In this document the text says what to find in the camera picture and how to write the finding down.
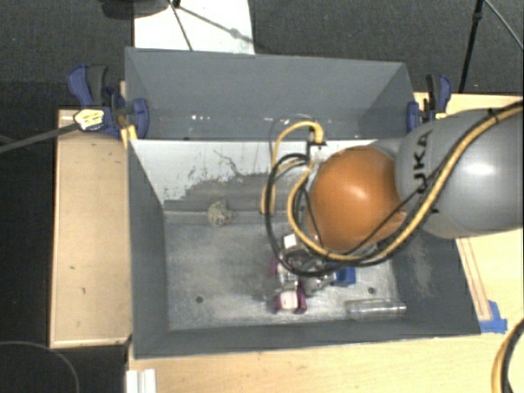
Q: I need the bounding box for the purple and white toy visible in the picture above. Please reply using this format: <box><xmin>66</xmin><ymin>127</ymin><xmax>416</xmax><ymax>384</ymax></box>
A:
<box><xmin>266</xmin><ymin>255</ymin><xmax>308</xmax><ymax>315</ymax></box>

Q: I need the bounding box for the blue block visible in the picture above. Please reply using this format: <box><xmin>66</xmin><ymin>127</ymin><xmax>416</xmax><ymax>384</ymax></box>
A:
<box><xmin>336</xmin><ymin>265</ymin><xmax>356</xmax><ymax>287</ymax></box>

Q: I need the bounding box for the grey-green lumpy ball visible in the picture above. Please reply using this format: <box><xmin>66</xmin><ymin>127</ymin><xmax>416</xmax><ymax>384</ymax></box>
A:
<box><xmin>206</xmin><ymin>199</ymin><xmax>235</xmax><ymax>226</ymax></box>

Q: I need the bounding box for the grey metal bin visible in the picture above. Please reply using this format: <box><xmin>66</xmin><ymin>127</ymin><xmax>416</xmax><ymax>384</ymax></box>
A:
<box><xmin>124</xmin><ymin>46</ymin><xmax>482</xmax><ymax>360</ymax></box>

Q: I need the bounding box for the pale wood flat board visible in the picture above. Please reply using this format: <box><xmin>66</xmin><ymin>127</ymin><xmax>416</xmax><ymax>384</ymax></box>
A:
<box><xmin>48</xmin><ymin>110</ymin><xmax>134</xmax><ymax>350</ymax></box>

